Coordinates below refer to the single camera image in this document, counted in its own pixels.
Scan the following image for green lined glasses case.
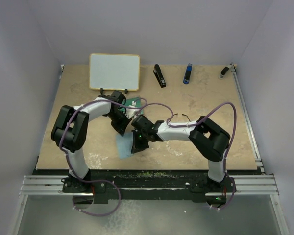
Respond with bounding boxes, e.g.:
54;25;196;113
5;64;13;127
121;96;147;117

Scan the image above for blue stapler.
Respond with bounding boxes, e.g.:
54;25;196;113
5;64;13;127
183;63;193;84

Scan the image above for light blue cleaning cloth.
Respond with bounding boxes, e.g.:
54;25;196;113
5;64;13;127
116;133;133;159

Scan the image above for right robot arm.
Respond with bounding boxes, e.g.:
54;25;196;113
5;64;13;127
131;115;230;191

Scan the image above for aluminium rail frame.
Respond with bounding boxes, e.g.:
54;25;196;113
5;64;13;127
11;65;289;235

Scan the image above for black handled tool at corner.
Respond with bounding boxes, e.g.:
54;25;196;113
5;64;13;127
219;62;235;79

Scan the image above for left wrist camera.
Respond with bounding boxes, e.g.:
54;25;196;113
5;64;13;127
125;99;141;119

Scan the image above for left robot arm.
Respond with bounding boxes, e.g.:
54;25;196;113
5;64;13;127
51;91;137;192

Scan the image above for black stapler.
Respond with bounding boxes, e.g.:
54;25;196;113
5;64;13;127
153;64;166;88

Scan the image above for aviator sunglasses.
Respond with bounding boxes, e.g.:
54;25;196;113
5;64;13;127
171;113;190;123

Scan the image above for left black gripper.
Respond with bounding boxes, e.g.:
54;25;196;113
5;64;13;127
106;111;132;137

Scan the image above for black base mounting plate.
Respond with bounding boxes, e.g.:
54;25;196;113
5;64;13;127
61;170;236;205

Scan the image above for small whiteboard yellow frame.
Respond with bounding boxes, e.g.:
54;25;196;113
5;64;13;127
89;53;140;91

